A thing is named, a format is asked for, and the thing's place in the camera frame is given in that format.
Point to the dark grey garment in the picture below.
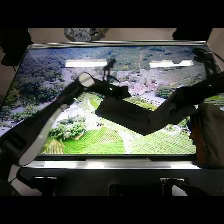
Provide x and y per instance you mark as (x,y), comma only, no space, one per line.
(140,117)

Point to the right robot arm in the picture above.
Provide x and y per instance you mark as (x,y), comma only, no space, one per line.
(207,87)

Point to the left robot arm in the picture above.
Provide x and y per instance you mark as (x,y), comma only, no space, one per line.
(36,131)

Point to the patterned garment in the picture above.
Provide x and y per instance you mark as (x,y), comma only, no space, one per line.
(83,34)

